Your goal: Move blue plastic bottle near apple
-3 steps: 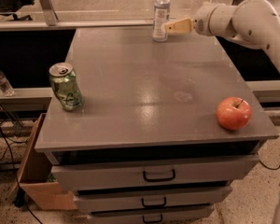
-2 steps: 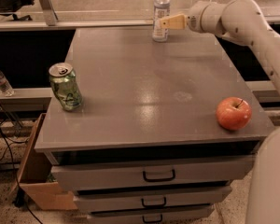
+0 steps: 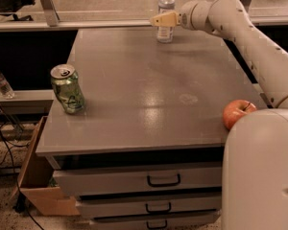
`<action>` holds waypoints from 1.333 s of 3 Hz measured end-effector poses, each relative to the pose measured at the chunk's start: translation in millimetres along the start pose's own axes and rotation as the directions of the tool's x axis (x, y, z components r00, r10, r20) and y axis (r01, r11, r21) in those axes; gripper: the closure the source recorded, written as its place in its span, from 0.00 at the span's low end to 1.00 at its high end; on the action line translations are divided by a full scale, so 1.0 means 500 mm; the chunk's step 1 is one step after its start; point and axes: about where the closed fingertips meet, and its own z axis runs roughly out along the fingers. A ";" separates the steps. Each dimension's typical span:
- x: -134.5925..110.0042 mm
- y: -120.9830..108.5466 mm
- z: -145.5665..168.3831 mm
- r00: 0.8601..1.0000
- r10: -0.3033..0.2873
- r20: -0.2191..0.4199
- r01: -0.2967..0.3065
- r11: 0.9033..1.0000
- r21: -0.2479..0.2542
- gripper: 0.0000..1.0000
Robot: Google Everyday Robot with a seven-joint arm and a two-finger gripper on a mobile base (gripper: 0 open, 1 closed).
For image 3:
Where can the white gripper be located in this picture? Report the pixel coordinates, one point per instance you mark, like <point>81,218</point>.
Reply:
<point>184,18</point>

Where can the clear plastic water bottle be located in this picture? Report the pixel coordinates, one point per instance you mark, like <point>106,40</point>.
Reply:
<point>165,32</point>

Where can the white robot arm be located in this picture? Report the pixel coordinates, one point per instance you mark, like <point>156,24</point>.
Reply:
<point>255,164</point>

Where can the red apple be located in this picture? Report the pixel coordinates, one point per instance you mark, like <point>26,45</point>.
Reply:
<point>235,110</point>

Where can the small bottle on ledge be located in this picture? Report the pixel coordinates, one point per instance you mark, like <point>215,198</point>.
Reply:
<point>5,88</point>

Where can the dented green soda can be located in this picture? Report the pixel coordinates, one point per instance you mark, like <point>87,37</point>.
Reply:
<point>64,80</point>

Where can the grey drawer cabinet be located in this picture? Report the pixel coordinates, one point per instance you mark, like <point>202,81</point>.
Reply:
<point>146,104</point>

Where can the top grey drawer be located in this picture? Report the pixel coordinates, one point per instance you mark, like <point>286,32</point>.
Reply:
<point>139,179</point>

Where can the grey drawer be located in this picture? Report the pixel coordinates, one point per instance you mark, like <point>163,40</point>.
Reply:
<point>139,179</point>
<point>155,222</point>
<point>142,206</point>

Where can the middle grey drawer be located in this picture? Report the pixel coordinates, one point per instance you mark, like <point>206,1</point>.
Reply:
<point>142,206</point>

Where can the bottom grey drawer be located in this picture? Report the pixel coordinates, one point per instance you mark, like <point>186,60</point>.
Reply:
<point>155,222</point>

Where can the brown cardboard box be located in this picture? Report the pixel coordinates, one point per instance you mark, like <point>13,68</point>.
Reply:
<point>34,182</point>

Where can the left metal railing post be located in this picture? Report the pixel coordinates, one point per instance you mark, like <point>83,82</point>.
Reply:
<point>50,13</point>

